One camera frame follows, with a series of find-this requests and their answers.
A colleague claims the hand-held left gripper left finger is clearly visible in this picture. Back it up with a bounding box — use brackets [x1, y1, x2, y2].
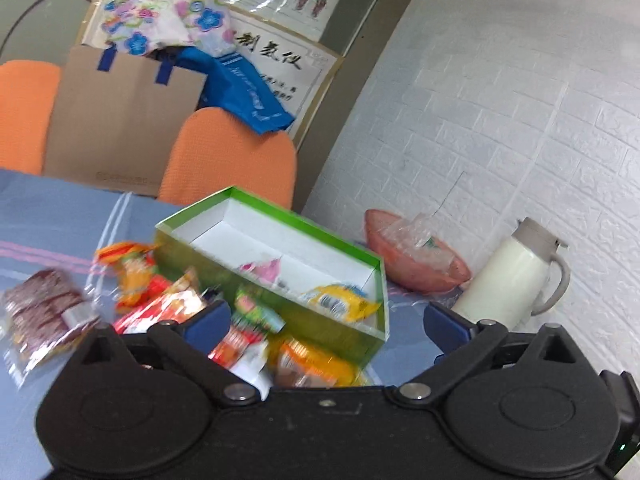
[72, 300, 262, 408]

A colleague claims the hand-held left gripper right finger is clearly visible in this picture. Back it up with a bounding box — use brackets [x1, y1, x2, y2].
[392, 302, 596, 407]

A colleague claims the large red snack packet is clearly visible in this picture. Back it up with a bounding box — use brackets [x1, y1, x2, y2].
[112, 270, 211, 336]

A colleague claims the small green candy packet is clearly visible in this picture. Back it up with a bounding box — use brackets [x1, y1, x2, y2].
[232, 285, 287, 335]

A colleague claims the green cardboard box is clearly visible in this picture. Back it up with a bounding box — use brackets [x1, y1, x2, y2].
[152, 186, 390, 368]

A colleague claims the orange yellow snack packet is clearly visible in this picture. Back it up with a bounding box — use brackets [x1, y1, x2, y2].
[267, 332, 371, 388]

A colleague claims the dark red clear snack packet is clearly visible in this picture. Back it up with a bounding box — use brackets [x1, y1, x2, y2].
[0, 267, 103, 388]

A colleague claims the pink plastic basin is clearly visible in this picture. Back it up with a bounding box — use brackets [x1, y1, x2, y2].
[364, 208, 472, 293]

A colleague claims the white thermos jug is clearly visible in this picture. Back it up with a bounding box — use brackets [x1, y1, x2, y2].
[450, 217, 572, 333]

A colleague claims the pink snack packet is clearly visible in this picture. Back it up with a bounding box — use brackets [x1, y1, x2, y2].
[239, 256, 283, 288]

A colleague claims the clear plastic wrapper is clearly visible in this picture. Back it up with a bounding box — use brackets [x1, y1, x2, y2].
[382, 212, 463, 268]

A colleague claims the orange chair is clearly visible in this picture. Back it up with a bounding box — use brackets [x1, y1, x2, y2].
[0, 60, 62, 175]
[159, 107, 297, 209]

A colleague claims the blue striped tablecloth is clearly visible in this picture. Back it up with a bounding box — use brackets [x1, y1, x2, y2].
[0, 169, 453, 480]

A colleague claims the brown paper bag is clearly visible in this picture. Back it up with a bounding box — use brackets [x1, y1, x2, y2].
[44, 45, 208, 197]

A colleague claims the blue plastic bag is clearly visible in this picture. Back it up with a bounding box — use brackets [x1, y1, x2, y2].
[150, 47, 296, 135]

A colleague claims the floral cloth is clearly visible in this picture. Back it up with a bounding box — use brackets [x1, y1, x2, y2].
[100, 0, 236, 58]

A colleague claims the calligraphy wall poster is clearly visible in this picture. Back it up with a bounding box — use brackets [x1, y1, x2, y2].
[220, 12, 346, 148]

